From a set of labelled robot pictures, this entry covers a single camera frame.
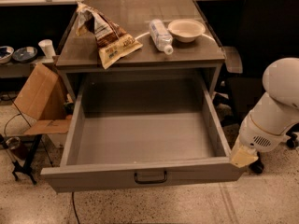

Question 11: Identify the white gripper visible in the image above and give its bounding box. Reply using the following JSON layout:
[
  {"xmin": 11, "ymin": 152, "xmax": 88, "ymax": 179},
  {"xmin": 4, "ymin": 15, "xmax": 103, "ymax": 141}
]
[{"xmin": 230, "ymin": 114, "xmax": 289, "ymax": 168}]

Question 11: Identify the grey top drawer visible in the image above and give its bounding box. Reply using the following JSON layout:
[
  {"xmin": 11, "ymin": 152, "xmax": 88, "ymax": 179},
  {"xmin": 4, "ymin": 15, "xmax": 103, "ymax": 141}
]
[{"xmin": 41, "ymin": 77, "xmax": 242, "ymax": 192}]

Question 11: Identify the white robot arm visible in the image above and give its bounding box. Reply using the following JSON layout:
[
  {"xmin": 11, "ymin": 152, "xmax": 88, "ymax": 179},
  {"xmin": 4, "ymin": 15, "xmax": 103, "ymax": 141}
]
[{"xmin": 230, "ymin": 58, "xmax": 299, "ymax": 168}]

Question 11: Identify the grey drawer cabinet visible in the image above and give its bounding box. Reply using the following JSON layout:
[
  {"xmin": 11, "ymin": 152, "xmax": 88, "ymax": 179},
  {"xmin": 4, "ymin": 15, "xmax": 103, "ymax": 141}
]
[{"xmin": 57, "ymin": 0, "xmax": 224, "ymax": 91}]

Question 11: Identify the black office chair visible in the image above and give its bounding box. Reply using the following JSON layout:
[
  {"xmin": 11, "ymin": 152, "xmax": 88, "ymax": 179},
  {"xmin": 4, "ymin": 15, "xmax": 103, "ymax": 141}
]
[{"xmin": 213, "ymin": 0, "xmax": 299, "ymax": 174}]

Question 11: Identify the beige paper bowl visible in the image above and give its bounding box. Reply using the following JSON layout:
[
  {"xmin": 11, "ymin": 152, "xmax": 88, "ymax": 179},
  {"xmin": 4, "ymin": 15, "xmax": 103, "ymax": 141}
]
[{"xmin": 168, "ymin": 19, "xmax": 206, "ymax": 43}]

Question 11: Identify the clear plastic water bottle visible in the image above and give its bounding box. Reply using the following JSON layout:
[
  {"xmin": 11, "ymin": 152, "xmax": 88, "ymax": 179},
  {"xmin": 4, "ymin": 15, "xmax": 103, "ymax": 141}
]
[{"xmin": 149, "ymin": 19, "xmax": 173, "ymax": 55}]

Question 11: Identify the brown chip bag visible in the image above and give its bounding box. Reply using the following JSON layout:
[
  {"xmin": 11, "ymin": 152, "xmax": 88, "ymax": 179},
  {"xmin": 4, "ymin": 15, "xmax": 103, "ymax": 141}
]
[{"xmin": 76, "ymin": 2, "xmax": 143, "ymax": 69}]

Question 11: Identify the brown cardboard box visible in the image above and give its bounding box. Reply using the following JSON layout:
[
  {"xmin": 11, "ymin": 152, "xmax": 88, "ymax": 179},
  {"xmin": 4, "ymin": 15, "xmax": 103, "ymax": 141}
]
[{"xmin": 14, "ymin": 63, "xmax": 70, "ymax": 135}]

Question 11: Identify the black metal stand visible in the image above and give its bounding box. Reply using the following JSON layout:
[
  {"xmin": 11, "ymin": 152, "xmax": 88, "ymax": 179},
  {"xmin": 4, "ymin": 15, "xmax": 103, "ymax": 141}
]
[{"xmin": 0, "ymin": 134, "xmax": 41, "ymax": 185}]

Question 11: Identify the white paper cup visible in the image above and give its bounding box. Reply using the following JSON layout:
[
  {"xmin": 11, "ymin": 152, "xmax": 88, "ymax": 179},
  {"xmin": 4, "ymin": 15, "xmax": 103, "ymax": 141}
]
[{"xmin": 38, "ymin": 39, "xmax": 56, "ymax": 59}]

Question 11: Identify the low grey shelf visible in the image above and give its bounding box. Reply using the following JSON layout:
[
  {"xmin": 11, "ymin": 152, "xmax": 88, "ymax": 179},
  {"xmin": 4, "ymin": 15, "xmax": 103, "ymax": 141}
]
[{"xmin": 0, "ymin": 57, "xmax": 54, "ymax": 78}]

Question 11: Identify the white blue bowl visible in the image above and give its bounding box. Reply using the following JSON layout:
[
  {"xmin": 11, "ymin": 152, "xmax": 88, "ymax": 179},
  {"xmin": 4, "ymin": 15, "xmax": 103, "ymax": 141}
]
[{"xmin": 0, "ymin": 46, "xmax": 14, "ymax": 64}]

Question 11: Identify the black floor cable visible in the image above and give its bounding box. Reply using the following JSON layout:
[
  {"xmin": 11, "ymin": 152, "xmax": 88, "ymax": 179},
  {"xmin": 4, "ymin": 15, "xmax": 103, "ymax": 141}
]
[{"xmin": 71, "ymin": 191, "xmax": 82, "ymax": 224}]

